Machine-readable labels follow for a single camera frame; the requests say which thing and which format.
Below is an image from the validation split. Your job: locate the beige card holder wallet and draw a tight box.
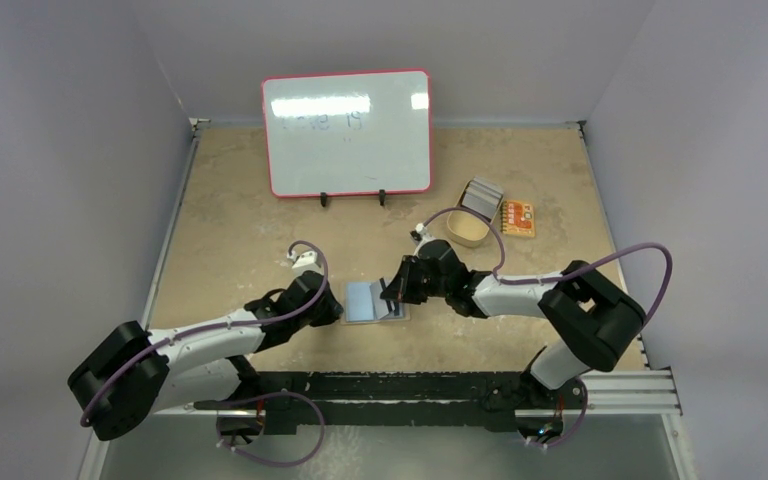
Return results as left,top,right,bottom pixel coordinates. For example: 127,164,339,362
343,278,410,325

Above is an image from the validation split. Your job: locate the credit card stack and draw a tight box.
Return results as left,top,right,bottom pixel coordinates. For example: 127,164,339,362
460,176,504,220

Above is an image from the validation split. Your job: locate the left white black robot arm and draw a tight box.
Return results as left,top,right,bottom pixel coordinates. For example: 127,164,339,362
67,271,344,441

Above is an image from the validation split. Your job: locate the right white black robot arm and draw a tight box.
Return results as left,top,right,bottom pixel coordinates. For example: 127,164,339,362
380,239,647,407

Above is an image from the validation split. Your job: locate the orange card pack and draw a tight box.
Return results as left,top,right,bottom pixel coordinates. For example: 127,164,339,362
500,200,536,238

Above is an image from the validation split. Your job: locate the beige oval tray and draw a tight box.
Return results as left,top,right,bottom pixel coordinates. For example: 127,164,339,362
446,186,502,248

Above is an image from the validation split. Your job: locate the pink framed whiteboard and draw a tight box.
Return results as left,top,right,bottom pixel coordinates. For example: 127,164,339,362
261,69,433,198

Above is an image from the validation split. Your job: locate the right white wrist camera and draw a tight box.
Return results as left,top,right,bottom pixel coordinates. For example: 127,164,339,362
410,223,433,245

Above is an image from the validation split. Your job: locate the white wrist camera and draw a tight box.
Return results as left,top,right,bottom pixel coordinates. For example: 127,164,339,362
410,223,433,245
291,250,324,276

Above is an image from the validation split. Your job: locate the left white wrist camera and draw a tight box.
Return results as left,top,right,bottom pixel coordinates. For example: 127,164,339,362
291,250,324,276

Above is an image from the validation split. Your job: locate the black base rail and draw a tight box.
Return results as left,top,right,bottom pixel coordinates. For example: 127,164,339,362
194,371,587,436

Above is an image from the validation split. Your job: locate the aluminium frame rail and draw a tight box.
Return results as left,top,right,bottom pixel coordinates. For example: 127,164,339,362
155,371,680,422

